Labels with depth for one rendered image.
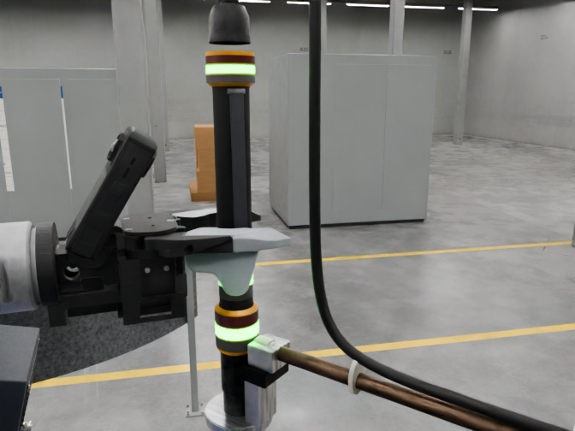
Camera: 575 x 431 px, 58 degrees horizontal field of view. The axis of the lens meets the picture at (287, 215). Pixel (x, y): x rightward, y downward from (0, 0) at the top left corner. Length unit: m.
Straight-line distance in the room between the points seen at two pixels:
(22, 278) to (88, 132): 6.16
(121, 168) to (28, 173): 6.36
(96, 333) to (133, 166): 2.18
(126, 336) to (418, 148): 5.37
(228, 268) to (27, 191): 6.41
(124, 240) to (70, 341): 2.12
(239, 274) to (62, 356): 2.15
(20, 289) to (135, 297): 0.09
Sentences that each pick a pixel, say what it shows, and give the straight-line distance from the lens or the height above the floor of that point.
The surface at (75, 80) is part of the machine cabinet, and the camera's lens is 6.60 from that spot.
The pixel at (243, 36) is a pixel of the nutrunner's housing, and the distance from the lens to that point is 0.47.
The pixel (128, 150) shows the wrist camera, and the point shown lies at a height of 1.74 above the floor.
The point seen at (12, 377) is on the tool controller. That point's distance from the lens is 1.20.
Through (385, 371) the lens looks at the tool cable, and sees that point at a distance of 0.45.
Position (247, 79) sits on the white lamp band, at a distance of 0.46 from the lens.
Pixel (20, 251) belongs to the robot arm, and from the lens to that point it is 0.45.
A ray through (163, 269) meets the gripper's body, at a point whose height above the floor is 1.64.
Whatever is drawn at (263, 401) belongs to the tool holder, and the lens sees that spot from 0.54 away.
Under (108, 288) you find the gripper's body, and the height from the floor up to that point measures 1.62.
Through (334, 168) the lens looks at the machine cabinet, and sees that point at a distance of 6.83.
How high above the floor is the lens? 1.79
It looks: 14 degrees down
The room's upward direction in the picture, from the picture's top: straight up
